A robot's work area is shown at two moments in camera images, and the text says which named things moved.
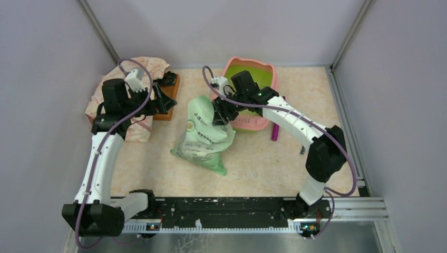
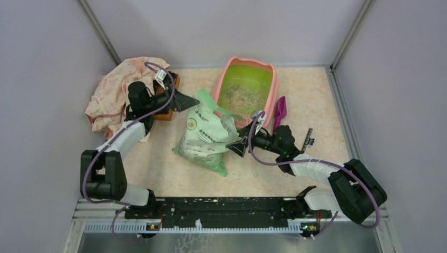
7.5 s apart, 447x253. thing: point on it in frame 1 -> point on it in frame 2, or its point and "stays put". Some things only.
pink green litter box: x=263 y=74 stays put
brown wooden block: x=170 y=92 stays put
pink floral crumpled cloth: x=141 y=128 stays put
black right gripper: x=220 y=112 -> x=239 y=146
